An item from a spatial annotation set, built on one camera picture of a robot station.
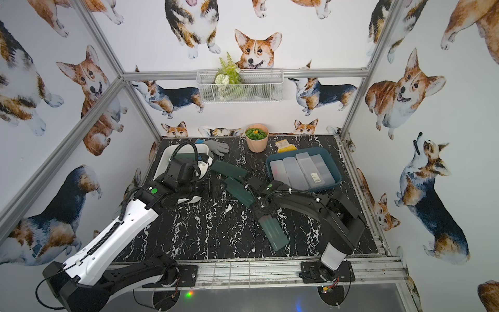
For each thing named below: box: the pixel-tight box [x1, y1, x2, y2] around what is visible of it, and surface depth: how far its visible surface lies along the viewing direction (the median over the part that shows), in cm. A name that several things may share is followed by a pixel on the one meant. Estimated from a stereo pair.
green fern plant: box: [214, 51, 243, 101], surface depth 86 cm
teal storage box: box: [266, 146, 342, 192], surface depth 102 cm
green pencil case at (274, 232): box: [258, 214, 290, 252], surface depth 83 cm
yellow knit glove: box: [274, 139, 298, 153], surface depth 119 cm
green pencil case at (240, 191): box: [223, 176, 256, 208], surface depth 96 cm
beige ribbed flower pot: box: [244, 123, 270, 154], surface depth 109 cm
